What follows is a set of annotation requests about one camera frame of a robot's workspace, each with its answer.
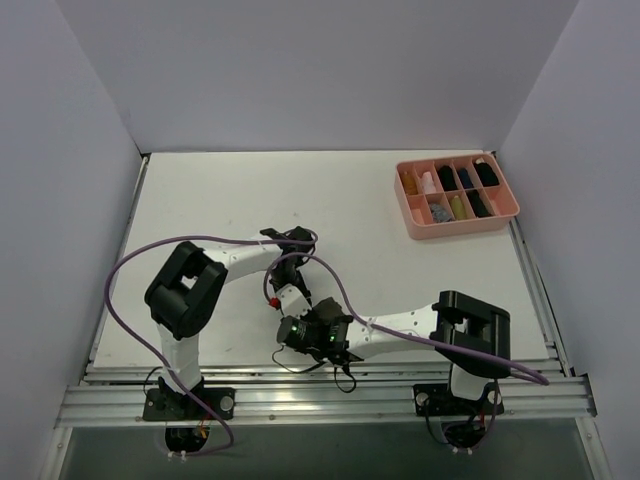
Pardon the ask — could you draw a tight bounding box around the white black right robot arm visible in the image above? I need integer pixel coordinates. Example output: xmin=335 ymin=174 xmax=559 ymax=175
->
xmin=295 ymin=290 xmax=511 ymax=413

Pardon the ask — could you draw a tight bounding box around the black white rolled garment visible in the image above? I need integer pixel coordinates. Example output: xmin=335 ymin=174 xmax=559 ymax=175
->
xmin=474 ymin=158 xmax=500 ymax=187

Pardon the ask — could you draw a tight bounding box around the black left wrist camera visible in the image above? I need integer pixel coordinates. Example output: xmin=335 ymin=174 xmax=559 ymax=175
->
xmin=286 ymin=226 xmax=317 ymax=245

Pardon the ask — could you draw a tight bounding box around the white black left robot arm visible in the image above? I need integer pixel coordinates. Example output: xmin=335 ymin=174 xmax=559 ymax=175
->
xmin=144 ymin=227 xmax=316 ymax=419

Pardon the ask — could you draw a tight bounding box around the black rolled garment lower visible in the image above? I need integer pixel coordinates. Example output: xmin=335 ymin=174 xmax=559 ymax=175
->
xmin=466 ymin=190 xmax=492 ymax=218

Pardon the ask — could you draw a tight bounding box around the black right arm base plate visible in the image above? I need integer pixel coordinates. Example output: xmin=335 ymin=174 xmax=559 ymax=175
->
xmin=412 ymin=382 xmax=504 ymax=417

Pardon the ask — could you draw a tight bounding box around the grey patterned rolled garment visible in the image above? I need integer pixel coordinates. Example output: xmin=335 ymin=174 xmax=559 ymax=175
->
xmin=429 ymin=203 xmax=453 ymax=223

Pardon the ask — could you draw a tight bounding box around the dark blue rolled garment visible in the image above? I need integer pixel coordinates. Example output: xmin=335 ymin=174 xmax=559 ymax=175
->
xmin=457 ymin=168 xmax=474 ymax=189

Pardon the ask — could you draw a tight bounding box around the orange rolled garment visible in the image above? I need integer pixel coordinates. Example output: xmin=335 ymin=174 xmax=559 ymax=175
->
xmin=400 ymin=171 xmax=419 ymax=196

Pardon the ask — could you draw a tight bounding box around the brown underwear cream waistband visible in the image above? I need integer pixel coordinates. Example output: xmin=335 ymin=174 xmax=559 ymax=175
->
xmin=312 ymin=297 xmax=344 ymax=325

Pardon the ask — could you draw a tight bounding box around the pink white rolled garment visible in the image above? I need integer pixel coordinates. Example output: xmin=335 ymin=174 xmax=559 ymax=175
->
xmin=421 ymin=171 xmax=437 ymax=194

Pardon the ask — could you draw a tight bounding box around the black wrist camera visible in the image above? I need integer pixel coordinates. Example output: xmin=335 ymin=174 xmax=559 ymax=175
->
xmin=286 ymin=226 xmax=317 ymax=245
xmin=276 ymin=316 xmax=320 ymax=352

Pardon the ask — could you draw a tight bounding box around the pink divided storage box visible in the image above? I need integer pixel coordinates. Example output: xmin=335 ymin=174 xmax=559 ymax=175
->
xmin=394 ymin=152 xmax=520 ymax=240

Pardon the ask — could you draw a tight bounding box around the yellow rolled garment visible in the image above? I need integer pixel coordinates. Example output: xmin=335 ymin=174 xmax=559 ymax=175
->
xmin=449 ymin=195 xmax=468 ymax=221

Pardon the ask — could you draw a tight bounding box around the aluminium frame rail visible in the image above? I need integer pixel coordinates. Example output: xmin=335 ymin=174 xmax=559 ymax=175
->
xmin=56 ymin=365 xmax=597 ymax=428

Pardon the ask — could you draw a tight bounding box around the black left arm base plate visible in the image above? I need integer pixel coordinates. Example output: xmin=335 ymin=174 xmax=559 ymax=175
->
xmin=142 ymin=385 xmax=236 ymax=422

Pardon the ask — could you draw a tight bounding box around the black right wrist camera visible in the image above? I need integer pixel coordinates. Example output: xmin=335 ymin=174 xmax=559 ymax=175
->
xmin=276 ymin=316 xmax=320 ymax=352

